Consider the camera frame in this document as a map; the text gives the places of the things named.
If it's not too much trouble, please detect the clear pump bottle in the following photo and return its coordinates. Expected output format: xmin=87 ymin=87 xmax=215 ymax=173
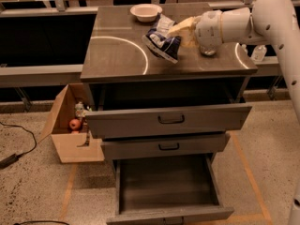
xmin=250 ymin=45 xmax=267 ymax=62

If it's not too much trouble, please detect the white bowl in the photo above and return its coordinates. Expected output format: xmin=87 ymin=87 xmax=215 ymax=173
xmin=130 ymin=4 xmax=162 ymax=23

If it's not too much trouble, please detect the red apple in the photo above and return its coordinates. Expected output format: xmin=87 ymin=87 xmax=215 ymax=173
xmin=68 ymin=119 xmax=82 ymax=131

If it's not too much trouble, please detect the black cable at bottom edge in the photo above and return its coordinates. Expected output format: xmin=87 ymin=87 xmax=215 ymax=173
xmin=13 ymin=220 xmax=69 ymax=225

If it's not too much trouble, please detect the top grey drawer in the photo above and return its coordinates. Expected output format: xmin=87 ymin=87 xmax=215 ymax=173
xmin=86 ymin=103 xmax=251 ymax=139

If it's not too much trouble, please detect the grey drawer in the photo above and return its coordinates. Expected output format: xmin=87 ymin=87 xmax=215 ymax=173
xmin=106 ymin=154 xmax=233 ymax=225
xmin=101 ymin=131 xmax=230 ymax=160
xmin=86 ymin=103 xmax=251 ymax=139

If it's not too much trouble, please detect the blue chip bag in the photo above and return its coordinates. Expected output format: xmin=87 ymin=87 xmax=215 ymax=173
xmin=142 ymin=13 xmax=181 ymax=64

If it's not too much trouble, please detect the cardboard box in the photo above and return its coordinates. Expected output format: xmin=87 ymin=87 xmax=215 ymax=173
xmin=38 ymin=83 xmax=104 ymax=163

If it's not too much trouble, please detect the middle grey drawer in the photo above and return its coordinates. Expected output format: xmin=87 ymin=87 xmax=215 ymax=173
xmin=101 ymin=131 xmax=230 ymax=160

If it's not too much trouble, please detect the brown jar with silver lid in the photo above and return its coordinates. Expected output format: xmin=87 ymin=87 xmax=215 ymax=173
xmin=200 ymin=46 xmax=217 ymax=56

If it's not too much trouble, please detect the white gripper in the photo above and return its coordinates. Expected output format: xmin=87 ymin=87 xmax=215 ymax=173
xmin=167 ymin=10 xmax=222 ymax=49

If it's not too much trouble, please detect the bottom grey drawer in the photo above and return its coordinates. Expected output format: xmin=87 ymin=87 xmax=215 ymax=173
xmin=106 ymin=154 xmax=233 ymax=225

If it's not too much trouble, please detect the black power cable with adapter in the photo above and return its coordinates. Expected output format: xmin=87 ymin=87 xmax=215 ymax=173
xmin=0 ymin=122 xmax=38 ymax=170

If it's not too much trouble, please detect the grey drawer cabinet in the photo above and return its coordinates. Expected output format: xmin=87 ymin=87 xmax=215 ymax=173
xmin=81 ymin=6 xmax=257 ymax=110

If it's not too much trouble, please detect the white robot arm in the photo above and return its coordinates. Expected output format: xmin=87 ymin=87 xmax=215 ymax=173
xmin=167 ymin=0 xmax=300 ymax=120

